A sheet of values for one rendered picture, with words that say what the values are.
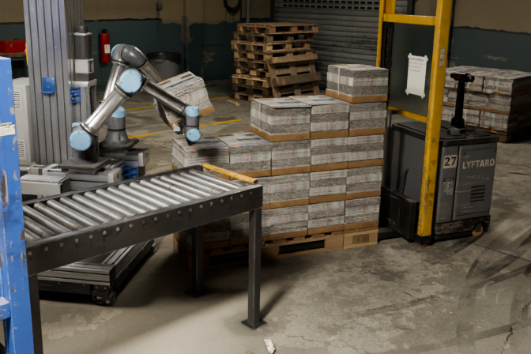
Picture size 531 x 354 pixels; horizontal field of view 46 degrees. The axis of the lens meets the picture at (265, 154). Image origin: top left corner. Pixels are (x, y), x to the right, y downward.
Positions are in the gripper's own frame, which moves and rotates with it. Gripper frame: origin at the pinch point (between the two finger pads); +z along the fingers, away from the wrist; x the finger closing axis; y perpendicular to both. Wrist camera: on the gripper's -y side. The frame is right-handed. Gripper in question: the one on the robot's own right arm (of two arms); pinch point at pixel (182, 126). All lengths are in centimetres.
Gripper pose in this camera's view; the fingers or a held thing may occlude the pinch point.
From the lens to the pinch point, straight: 386.9
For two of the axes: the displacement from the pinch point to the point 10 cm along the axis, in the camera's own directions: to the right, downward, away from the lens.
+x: -8.9, 4.0, -2.1
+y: -3.2, -8.8, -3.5
